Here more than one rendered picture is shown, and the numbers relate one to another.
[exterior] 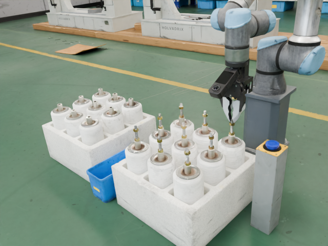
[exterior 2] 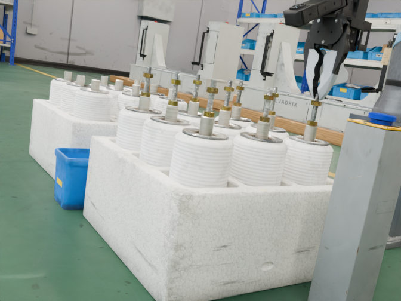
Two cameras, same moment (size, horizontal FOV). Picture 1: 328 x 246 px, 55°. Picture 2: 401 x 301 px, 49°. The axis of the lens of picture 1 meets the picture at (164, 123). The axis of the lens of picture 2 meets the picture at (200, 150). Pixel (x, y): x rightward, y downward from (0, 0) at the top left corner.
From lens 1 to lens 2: 52 cm
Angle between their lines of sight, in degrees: 18
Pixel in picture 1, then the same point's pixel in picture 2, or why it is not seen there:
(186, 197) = (185, 175)
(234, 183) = (292, 200)
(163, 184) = (158, 163)
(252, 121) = not seen: hidden behind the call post
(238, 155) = (315, 162)
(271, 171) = (368, 166)
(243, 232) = not seen: outside the picture
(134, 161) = (127, 126)
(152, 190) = (134, 162)
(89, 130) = (87, 95)
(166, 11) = (280, 81)
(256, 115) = not seen: hidden behind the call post
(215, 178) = (258, 177)
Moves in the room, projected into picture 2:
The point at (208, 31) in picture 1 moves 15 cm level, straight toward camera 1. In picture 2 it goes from (331, 112) to (330, 113)
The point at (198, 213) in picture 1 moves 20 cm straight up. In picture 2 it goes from (198, 205) to (221, 65)
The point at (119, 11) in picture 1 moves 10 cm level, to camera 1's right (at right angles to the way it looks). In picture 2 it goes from (219, 74) to (229, 76)
